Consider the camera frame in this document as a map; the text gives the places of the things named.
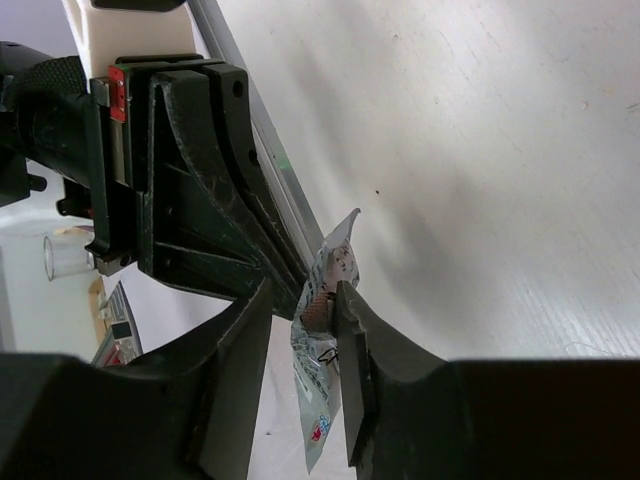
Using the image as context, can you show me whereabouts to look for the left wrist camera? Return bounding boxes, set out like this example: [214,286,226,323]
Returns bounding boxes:
[62,1,197,91]

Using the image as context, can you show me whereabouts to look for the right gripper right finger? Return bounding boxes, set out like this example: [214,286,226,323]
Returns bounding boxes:
[333,282,639,479]

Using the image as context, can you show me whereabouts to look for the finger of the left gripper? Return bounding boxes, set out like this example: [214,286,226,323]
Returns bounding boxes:
[202,63,306,320]

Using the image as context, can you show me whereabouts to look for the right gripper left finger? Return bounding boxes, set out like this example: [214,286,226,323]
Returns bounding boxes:
[1,281,272,479]

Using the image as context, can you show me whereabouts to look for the silver clear snack packet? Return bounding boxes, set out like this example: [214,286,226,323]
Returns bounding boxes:
[290,208,360,471]

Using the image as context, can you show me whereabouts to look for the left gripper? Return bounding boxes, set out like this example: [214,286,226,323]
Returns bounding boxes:
[1,42,268,299]

